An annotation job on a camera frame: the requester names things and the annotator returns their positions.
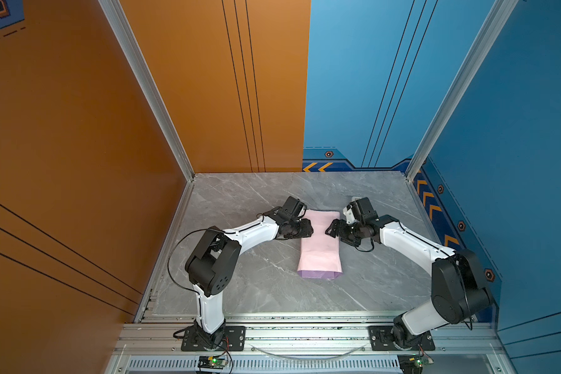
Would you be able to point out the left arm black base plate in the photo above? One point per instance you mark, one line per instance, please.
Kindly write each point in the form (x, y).
(231, 338)

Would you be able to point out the aluminium front rail frame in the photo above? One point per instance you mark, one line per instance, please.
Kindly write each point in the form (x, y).
(305, 343)

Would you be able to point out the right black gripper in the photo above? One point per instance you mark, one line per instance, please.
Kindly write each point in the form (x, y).
(341, 224)

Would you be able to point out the left aluminium corner post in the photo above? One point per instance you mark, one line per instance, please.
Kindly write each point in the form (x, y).
(130, 47)

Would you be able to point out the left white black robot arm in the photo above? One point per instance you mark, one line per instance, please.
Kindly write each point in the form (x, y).
(212, 263)

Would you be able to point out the right aluminium corner post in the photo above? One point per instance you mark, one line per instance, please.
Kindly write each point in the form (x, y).
(491, 28)

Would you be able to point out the green circuit board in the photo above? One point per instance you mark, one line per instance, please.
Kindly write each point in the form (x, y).
(212, 364)
(410, 364)

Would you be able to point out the left green circuit board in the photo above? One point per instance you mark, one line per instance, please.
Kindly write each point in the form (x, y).
(212, 364)

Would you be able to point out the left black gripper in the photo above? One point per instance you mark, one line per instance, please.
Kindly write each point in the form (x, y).
(307, 231)

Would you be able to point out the purple wrapping paper sheet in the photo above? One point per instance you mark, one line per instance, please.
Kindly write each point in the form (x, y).
(320, 253)

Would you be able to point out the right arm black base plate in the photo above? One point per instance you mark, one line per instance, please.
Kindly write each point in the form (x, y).
(395, 339)

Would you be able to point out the aluminium corner post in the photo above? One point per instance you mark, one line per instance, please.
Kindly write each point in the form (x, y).
(130, 47)
(491, 28)

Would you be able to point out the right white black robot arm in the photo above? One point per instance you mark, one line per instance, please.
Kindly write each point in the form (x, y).
(459, 288)

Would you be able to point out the right green circuit board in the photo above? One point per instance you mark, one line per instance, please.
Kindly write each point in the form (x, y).
(410, 364)

